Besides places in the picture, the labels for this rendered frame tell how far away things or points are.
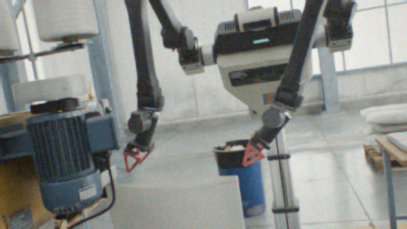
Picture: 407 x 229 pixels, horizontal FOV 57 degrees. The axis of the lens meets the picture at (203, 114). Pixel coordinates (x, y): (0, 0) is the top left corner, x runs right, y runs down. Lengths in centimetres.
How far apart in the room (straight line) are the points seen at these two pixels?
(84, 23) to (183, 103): 851
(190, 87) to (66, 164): 857
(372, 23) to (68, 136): 877
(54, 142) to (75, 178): 11
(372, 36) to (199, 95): 423
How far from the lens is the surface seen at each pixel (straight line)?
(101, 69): 1001
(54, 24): 109
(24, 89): 95
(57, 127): 95
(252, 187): 349
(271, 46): 156
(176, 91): 956
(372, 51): 938
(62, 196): 98
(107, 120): 96
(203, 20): 941
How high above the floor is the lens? 138
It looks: 6 degrees down
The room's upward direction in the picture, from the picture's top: 9 degrees counter-clockwise
